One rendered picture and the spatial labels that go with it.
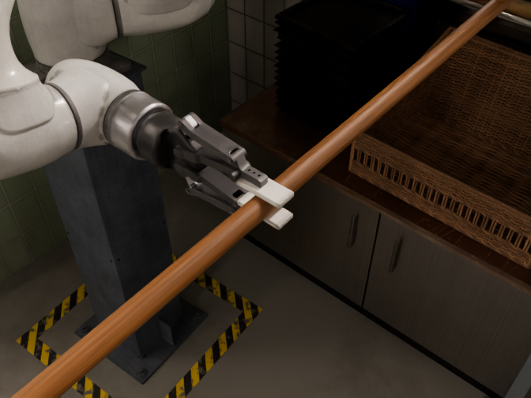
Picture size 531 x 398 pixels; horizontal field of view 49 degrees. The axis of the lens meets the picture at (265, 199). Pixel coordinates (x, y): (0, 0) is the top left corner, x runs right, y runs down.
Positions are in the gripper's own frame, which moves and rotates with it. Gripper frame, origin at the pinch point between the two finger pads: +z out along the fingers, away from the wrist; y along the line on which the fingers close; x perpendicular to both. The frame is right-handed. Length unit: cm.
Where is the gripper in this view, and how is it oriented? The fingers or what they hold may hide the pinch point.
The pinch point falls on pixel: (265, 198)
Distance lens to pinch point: 74.5
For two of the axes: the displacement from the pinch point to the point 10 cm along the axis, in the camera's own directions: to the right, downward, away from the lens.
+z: 7.7, 4.5, -4.5
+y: -0.1, 7.1, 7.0
